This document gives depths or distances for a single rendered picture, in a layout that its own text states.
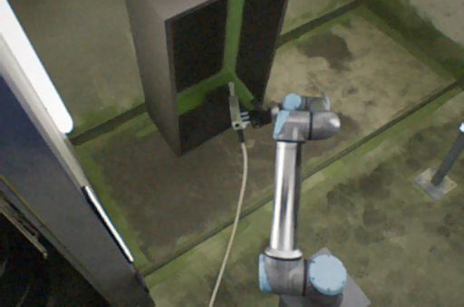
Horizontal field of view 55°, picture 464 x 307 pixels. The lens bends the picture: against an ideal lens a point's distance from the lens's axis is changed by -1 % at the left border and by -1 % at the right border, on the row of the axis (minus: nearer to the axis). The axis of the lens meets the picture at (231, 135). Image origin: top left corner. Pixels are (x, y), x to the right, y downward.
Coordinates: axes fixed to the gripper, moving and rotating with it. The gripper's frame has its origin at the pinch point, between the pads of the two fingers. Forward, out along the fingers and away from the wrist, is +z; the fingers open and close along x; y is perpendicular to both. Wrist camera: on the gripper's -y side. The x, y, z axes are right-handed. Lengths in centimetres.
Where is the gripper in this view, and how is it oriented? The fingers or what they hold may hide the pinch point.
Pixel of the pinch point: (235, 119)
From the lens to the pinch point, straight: 248.2
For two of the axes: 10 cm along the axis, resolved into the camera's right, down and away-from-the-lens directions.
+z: -9.7, 2.2, 0.5
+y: 2.1, 8.1, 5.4
